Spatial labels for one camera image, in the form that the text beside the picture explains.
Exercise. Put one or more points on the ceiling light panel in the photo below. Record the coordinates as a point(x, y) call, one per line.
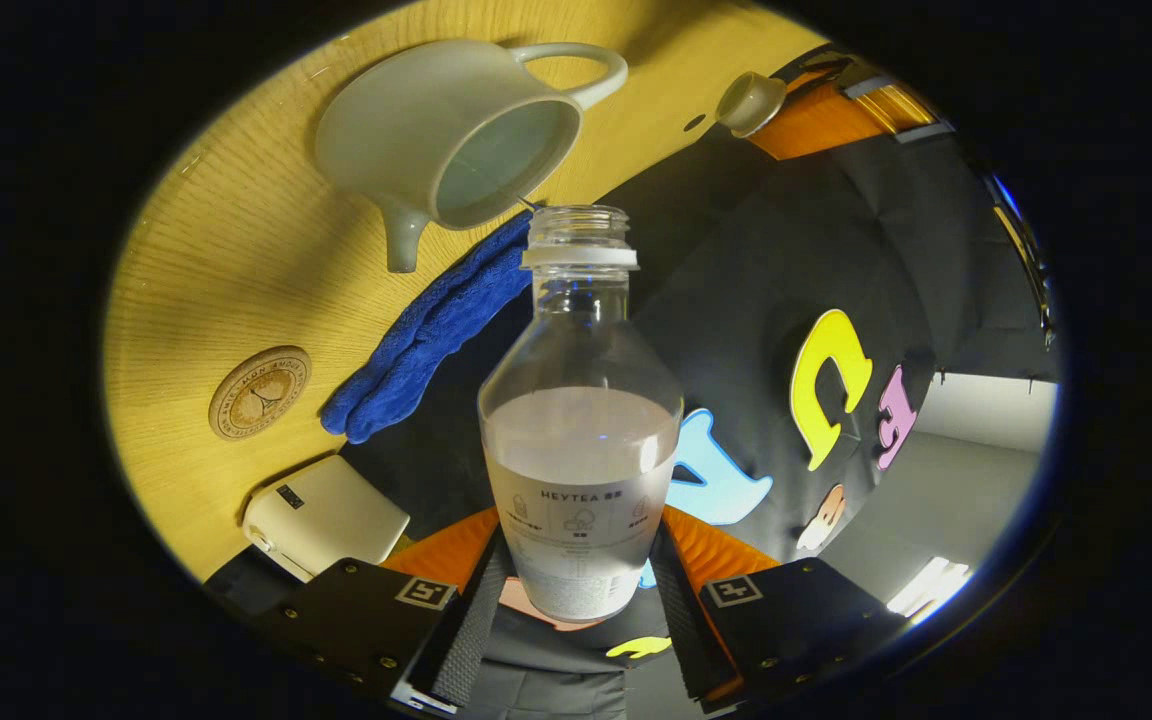
point(931, 585)

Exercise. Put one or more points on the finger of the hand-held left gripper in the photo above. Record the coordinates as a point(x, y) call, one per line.
point(821, 130)

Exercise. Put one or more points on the round wooden coaster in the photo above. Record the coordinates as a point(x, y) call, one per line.
point(260, 393)

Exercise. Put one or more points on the white teacup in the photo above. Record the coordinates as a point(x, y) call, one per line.
point(406, 130)

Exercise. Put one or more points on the white teacup lid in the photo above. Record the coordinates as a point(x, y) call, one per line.
point(748, 102)

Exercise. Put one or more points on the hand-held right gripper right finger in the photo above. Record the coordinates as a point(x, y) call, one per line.
point(681, 630)

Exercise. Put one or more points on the white toaster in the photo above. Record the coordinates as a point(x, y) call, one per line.
point(331, 515)

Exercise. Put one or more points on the black backdrop cloth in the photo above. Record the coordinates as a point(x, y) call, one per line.
point(736, 280)

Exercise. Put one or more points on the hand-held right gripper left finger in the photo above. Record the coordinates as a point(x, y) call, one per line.
point(466, 630)

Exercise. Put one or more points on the blue towel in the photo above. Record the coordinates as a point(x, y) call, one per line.
point(426, 340)

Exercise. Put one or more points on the clear plastic water bottle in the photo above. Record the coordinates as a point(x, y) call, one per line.
point(581, 460)

